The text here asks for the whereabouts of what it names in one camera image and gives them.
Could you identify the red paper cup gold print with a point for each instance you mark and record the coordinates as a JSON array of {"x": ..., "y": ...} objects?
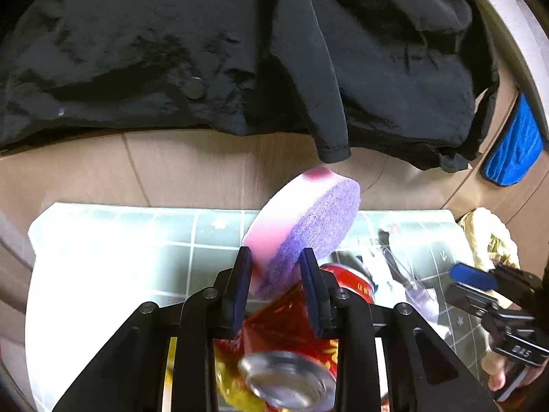
[{"x": 283, "y": 322}]

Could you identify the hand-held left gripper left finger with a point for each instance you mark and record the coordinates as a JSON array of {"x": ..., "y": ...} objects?
[{"x": 240, "y": 292}]

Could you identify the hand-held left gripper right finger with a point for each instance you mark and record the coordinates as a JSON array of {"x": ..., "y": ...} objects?
[{"x": 311, "y": 296}]

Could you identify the green grid cutting mat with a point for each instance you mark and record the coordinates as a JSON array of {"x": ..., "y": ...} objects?
[{"x": 107, "y": 257}]

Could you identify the pink and purple sponge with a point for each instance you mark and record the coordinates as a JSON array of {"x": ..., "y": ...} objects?
[{"x": 309, "y": 219}]

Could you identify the blue towel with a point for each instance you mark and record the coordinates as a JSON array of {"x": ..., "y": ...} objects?
[{"x": 514, "y": 146}]

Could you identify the clear plastic wrapper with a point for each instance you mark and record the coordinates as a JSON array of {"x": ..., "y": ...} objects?
[{"x": 407, "y": 274}]

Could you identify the person's right hand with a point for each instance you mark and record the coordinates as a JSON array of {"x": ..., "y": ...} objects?
[{"x": 497, "y": 369}]

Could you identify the red drink can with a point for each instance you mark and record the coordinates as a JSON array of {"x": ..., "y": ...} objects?
[{"x": 354, "y": 283}]

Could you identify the yellow snack packet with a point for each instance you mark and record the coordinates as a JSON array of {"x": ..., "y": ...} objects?
[{"x": 225, "y": 382}]

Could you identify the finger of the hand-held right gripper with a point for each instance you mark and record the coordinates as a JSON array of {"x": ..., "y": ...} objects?
[
  {"x": 467, "y": 298},
  {"x": 472, "y": 275}
]

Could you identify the black jacket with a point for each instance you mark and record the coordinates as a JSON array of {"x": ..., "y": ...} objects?
[{"x": 171, "y": 51}]

